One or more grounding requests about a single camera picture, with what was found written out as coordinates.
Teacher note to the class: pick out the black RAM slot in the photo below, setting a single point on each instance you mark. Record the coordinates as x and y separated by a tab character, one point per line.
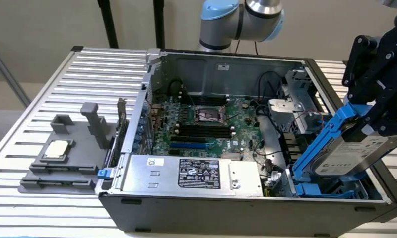
207	98
206	133
207	95
206	136
206	129
207	101
206	126

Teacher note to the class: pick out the black expansion slot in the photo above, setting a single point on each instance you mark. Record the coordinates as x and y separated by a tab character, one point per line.
188	140

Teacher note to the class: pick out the white case sticker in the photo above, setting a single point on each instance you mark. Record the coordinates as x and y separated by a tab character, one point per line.
223	67

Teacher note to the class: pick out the silver metal disk bay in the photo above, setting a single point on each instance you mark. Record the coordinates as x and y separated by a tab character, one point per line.
295	104

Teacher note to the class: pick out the green motherboard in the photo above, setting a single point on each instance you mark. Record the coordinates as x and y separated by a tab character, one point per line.
244	131

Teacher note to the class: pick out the grey metal pole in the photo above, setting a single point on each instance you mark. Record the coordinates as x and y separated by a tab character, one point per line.
7	72

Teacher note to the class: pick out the silver chipset heat sink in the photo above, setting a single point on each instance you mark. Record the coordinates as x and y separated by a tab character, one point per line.
234	156

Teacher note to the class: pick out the silver CPU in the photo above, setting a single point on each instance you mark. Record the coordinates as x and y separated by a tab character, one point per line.
59	148

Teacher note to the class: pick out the grey parts rack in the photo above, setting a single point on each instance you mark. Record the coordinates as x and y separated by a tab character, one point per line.
83	153

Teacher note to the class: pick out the black stand pole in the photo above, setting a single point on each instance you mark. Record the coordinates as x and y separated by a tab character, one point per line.
159	22
110	22

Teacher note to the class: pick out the blue expansion slot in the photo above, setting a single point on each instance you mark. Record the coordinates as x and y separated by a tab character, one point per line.
188	145

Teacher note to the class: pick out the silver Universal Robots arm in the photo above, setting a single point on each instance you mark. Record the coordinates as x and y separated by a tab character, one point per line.
222	24

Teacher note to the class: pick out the disk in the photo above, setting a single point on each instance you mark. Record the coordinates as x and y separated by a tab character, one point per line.
347	156

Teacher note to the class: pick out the blue case latch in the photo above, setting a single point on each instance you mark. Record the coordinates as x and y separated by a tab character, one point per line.
104	173

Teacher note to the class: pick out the silver power supply unit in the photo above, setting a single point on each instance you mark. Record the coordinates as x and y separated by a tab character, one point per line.
172	178

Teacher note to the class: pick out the blue plastic disk bay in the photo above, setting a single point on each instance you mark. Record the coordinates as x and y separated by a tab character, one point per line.
327	191

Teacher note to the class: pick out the black open PC case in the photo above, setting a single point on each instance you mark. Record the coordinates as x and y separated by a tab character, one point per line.
219	213

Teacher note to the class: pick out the graphics card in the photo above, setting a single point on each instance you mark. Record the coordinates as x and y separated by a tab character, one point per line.
119	129

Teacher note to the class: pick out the CPU socket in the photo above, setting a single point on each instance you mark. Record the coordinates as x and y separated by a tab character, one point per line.
210	114

